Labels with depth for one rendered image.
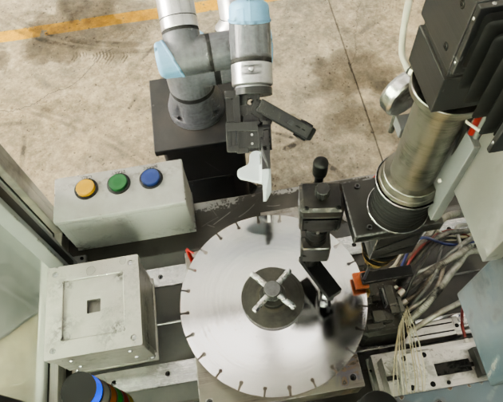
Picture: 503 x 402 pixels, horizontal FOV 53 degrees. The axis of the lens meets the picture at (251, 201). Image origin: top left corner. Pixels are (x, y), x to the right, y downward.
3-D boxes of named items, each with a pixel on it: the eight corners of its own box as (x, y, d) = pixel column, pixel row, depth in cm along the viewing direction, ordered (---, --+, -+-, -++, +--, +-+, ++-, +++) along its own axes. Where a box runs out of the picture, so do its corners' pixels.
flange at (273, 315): (295, 337, 86) (295, 333, 84) (233, 319, 88) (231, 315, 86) (310, 277, 91) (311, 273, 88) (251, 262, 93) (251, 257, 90)
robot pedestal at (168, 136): (171, 191, 211) (120, 64, 145) (265, 176, 212) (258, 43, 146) (179, 281, 192) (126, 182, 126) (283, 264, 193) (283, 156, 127)
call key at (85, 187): (78, 200, 108) (75, 196, 106) (78, 185, 110) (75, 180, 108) (97, 198, 108) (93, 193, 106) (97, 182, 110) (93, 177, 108)
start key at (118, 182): (111, 195, 108) (108, 191, 106) (110, 179, 110) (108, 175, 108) (129, 192, 108) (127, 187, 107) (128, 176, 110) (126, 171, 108)
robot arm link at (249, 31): (267, 9, 96) (272, -6, 87) (270, 68, 97) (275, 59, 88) (226, 10, 95) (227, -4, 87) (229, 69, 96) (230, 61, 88)
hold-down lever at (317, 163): (308, 201, 62) (331, 199, 62) (305, 155, 64) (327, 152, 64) (315, 219, 69) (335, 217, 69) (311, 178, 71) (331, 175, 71)
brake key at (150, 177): (143, 190, 108) (140, 185, 107) (142, 175, 110) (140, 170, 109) (161, 187, 108) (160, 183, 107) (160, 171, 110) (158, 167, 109)
